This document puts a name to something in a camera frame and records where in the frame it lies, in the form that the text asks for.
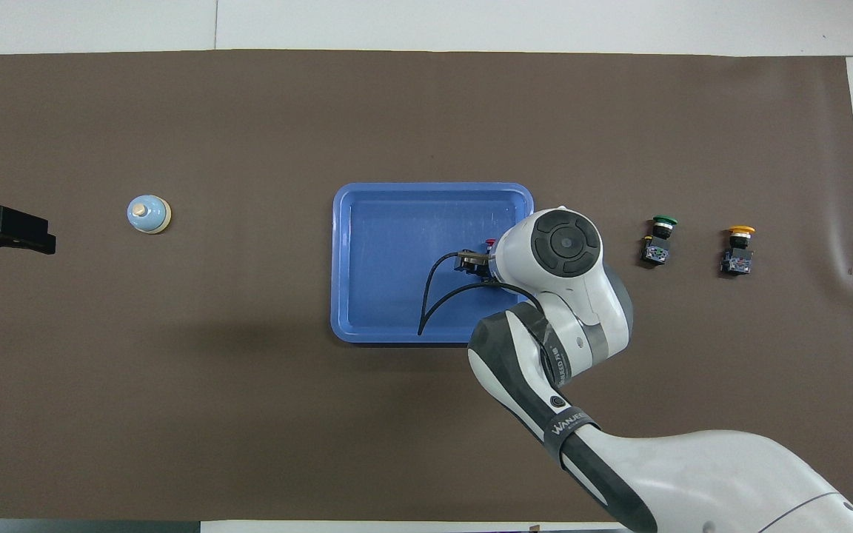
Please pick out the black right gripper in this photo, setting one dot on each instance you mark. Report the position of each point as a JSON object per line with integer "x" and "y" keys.
{"x": 471, "y": 263}

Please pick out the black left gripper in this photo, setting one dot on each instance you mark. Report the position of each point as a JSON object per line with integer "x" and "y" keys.
{"x": 4, "y": 226}

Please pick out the green mushroom push button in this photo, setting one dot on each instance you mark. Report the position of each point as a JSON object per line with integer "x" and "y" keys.
{"x": 656, "y": 252}

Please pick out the yellow mushroom push button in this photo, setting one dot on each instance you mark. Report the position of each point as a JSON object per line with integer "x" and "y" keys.
{"x": 736, "y": 260}

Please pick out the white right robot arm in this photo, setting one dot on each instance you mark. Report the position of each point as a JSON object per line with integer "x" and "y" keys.
{"x": 582, "y": 296}

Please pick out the blue plastic tray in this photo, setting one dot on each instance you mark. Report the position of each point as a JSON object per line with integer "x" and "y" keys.
{"x": 382, "y": 266}

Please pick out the light blue service bell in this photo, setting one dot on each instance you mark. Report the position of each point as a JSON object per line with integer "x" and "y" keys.
{"x": 146, "y": 215}

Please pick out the brown table mat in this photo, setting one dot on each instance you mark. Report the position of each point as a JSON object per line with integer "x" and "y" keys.
{"x": 175, "y": 407}

